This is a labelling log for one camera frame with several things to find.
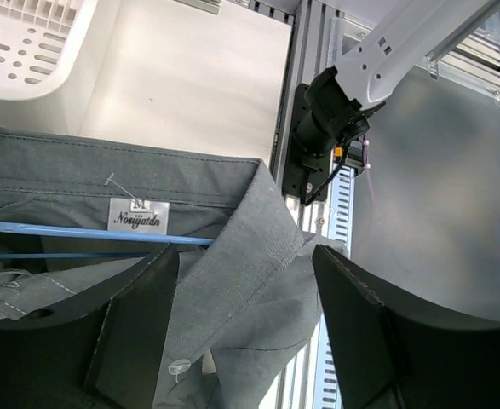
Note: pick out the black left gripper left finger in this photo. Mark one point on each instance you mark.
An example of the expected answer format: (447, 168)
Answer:
(101, 348)

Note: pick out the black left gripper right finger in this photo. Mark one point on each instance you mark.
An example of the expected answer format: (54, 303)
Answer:
(393, 349)

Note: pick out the grey button-up shirt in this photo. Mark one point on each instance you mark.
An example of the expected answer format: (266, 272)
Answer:
(243, 308)

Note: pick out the blue wire hanger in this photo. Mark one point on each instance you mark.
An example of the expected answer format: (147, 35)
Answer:
(82, 233)

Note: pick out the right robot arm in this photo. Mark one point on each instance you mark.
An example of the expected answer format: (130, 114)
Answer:
(342, 97)

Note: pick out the white plastic bin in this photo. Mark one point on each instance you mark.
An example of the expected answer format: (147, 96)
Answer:
(39, 43)

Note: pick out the white slotted cable duct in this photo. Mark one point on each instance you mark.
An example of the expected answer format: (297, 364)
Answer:
(326, 392)

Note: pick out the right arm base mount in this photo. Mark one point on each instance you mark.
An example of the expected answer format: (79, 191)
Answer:
(307, 170)

